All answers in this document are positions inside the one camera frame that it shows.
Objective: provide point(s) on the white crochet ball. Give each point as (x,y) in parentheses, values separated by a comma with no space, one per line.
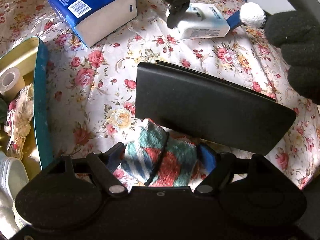
(251,15)

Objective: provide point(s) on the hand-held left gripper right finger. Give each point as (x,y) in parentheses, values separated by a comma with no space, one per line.
(207,157)

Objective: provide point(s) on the colourful knit pouch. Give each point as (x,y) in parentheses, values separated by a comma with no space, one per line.
(175,162)

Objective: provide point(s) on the blue tissue pack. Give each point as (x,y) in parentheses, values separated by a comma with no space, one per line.
(100,10)

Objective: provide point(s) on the grey tape roll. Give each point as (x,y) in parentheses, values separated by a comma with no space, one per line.
(20,85)

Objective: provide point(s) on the green cloth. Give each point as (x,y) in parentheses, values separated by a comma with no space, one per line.
(3,110)

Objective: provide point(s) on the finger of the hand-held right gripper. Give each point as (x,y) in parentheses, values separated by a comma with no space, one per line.
(175,17)
(233,21)

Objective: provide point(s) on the gold and teal tin tray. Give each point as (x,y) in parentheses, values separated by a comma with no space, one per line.
(41,105)

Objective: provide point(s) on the person's right hand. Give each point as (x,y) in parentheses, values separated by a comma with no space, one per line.
(300,42)

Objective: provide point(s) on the floral bedsheet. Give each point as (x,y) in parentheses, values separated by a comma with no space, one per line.
(100,80)

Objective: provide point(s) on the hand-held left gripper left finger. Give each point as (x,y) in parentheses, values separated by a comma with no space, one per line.
(117,155)

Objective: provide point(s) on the lace scrunchie with red ribbon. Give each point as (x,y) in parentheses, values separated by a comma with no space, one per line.
(22,105)

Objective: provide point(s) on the black wallet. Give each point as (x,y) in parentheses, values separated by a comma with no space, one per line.
(200,105)

